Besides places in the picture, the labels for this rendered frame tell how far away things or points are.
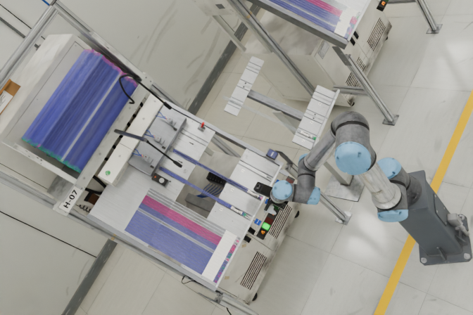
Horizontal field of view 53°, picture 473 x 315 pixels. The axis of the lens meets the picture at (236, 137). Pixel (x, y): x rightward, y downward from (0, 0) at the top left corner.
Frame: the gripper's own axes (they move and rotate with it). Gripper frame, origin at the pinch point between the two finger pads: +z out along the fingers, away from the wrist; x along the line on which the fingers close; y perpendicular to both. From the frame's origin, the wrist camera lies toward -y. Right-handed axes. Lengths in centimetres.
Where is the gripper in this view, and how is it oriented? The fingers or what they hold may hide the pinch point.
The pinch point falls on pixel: (269, 199)
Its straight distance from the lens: 227.2
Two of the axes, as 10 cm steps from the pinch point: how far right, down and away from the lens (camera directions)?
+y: 8.8, 4.7, -1.1
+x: 4.8, -8.4, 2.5
